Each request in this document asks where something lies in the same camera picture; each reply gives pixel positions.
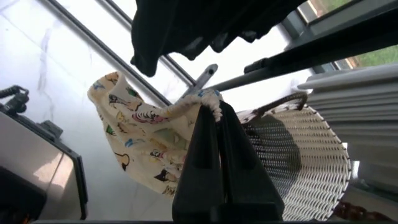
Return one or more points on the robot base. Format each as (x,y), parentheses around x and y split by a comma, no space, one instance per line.
(31,155)

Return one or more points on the cream printed garment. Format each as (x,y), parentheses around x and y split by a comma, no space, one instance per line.
(140,133)

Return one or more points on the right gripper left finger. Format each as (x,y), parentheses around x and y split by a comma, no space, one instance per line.
(199,186)

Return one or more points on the beige curtain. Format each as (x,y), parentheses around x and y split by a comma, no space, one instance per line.
(357,109)

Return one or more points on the window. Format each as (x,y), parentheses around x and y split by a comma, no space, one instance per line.
(326,26)

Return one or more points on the black garment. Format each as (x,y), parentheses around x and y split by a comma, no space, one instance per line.
(186,25)

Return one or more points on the black clothes rack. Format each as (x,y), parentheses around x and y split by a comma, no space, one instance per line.
(280,63)

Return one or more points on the white laundry basket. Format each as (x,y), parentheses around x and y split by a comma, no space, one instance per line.
(311,155)

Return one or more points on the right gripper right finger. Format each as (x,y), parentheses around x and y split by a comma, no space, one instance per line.
(248,183)

